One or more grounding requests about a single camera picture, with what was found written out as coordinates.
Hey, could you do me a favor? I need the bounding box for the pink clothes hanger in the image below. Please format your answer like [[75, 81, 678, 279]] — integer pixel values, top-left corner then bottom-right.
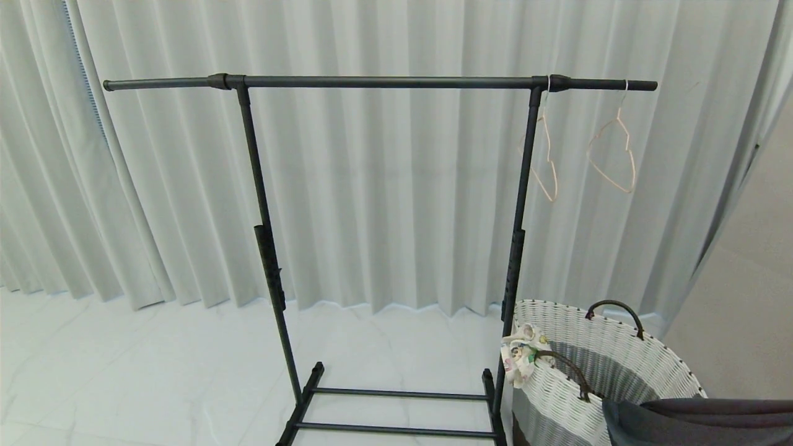
[[586, 93, 637, 195], [519, 93, 559, 203]]

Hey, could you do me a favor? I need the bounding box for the dark grey t-shirt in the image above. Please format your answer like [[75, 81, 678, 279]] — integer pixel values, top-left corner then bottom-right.
[[602, 398, 793, 446]]

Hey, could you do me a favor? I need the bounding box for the black clothes rack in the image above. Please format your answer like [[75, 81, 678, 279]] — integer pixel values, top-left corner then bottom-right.
[[102, 73, 659, 446]]

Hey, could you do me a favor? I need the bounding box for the white laundry basket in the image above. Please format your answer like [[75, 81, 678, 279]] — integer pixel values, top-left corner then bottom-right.
[[511, 299, 708, 446]]

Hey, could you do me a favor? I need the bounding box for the white curtain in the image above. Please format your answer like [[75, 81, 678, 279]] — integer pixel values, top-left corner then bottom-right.
[[0, 0, 793, 338]]

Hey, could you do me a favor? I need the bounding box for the cream printed garment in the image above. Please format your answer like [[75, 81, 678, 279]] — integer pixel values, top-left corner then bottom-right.
[[501, 322, 555, 390]]

